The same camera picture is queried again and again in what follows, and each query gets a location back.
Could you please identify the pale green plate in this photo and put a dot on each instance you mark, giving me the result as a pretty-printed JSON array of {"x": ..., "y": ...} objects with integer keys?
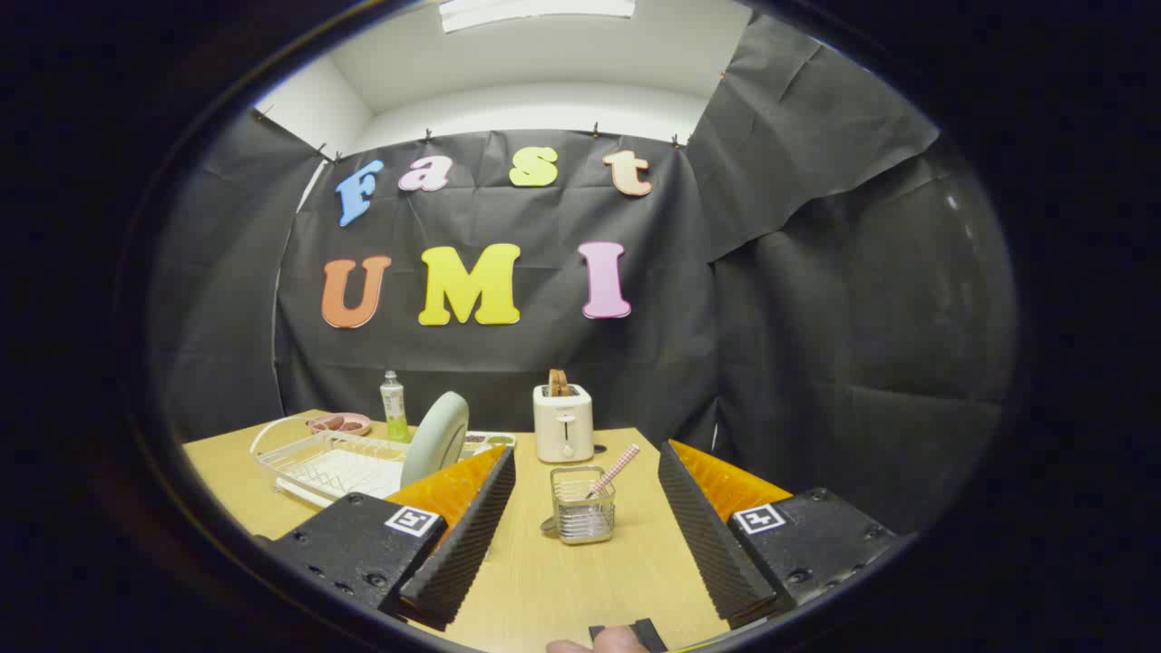
[{"x": 435, "y": 435}]

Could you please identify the green liquid bottle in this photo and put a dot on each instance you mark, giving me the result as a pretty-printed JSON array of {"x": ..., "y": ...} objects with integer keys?
[{"x": 395, "y": 413}]

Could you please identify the white tray with food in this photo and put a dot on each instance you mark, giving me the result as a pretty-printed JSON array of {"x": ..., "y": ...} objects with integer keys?
[{"x": 490, "y": 442}]

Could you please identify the black backdrop cloth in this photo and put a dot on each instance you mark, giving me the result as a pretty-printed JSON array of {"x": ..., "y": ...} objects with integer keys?
[{"x": 816, "y": 317}]

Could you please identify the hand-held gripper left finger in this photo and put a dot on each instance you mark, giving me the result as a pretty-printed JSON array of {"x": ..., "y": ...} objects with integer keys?
[{"x": 463, "y": 553}]

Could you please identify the white toaster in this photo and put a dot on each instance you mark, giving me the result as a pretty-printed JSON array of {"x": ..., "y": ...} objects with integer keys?
[{"x": 562, "y": 426}]

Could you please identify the ceiling light panel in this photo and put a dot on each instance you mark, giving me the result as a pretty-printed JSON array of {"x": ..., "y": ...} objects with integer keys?
[{"x": 535, "y": 11}]

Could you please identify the brown toast slice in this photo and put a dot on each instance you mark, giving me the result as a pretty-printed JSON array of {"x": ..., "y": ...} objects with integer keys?
[{"x": 559, "y": 381}]

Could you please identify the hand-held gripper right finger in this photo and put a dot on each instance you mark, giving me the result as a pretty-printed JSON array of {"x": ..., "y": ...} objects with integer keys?
[{"x": 712, "y": 544}]

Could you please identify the pink plate with food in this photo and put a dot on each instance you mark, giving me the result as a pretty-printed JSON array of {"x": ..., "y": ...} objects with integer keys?
[{"x": 363, "y": 420}]

